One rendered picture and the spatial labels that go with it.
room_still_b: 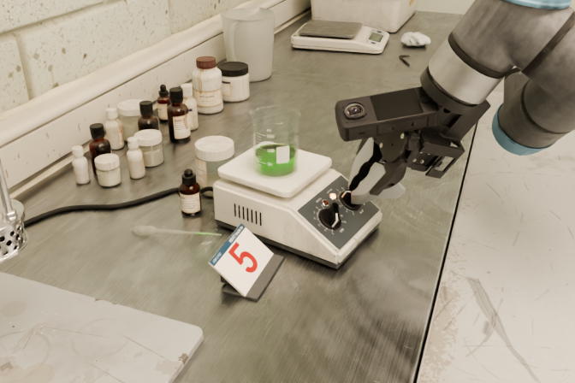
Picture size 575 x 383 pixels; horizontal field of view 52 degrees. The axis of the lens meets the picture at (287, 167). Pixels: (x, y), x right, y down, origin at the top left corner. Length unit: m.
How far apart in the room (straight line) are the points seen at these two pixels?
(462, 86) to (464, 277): 0.25
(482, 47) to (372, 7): 1.25
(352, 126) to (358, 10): 1.24
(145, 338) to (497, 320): 0.39
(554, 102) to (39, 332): 0.59
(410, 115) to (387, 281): 0.21
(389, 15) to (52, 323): 1.42
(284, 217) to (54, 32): 0.54
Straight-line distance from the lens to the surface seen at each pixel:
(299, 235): 0.75
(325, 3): 1.91
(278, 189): 0.75
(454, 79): 0.65
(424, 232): 0.84
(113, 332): 0.68
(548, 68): 0.63
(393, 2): 1.85
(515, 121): 0.74
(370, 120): 0.67
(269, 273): 0.74
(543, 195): 0.99
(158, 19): 1.34
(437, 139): 0.72
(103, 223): 0.88
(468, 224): 0.88
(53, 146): 1.04
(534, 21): 0.63
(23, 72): 1.05
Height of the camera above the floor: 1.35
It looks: 27 degrees down
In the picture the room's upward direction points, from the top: straight up
